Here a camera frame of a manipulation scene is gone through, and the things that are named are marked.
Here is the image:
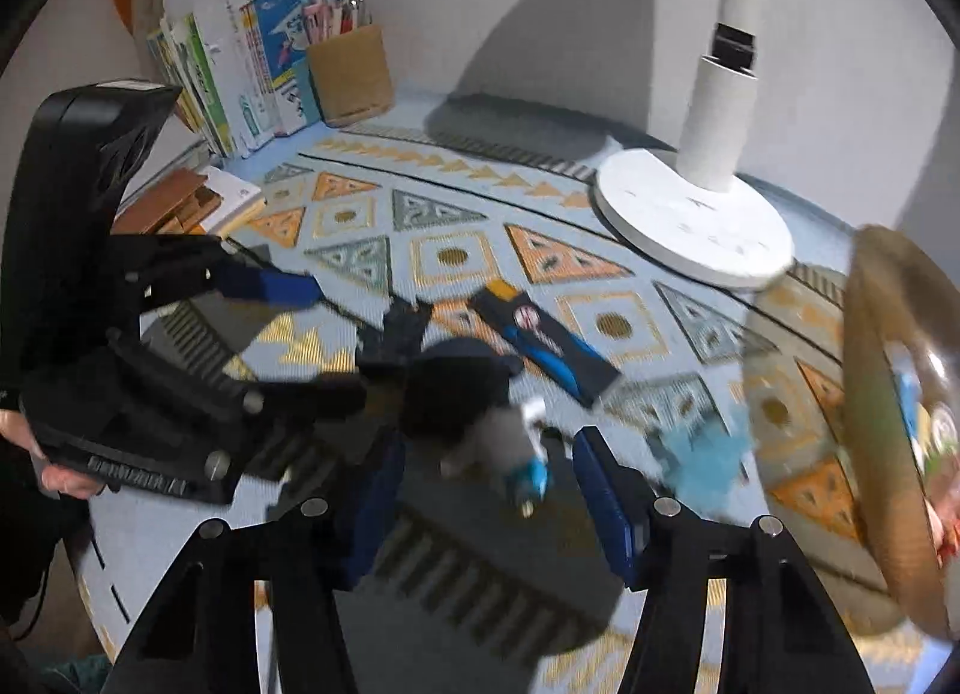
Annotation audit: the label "orange wooden block box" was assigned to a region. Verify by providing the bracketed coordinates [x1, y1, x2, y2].
[112, 166, 265, 238]

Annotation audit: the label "black blue pen case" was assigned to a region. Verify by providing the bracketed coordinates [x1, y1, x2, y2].
[467, 280, 620, 408]

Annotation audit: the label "row of books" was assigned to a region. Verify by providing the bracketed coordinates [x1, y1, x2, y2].
[161, 0, 320, 158]

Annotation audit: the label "pens in holder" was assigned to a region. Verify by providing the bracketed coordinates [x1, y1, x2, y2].
[301, 0, 373, 44]

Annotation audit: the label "person's left hand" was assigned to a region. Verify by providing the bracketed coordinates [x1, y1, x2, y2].
[0, 410, 104, 499]

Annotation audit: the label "patterned blue woven mat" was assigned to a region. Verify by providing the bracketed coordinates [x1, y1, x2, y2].
[78, 115, 932, 694]

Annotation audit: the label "amber ribbed glass bowl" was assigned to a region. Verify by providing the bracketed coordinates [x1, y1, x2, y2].
[841, 224, 958, 641]

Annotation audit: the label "translucent blue dinosaur figure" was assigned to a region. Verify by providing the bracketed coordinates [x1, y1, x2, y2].
[647, 408, 754, 517]

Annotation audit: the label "cork pen holder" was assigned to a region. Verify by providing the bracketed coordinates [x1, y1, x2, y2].
[308, 25, 395, 127]

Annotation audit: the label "black dinosaur figure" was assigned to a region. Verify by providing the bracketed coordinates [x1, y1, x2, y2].
[355, 295, 433, 385]

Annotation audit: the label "black helmet white figure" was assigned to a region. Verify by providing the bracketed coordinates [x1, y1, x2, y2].
[398, 337, 551, 518]

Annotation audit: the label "white desk lamp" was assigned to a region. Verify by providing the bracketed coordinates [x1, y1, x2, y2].
[594, 0, 794, 291]

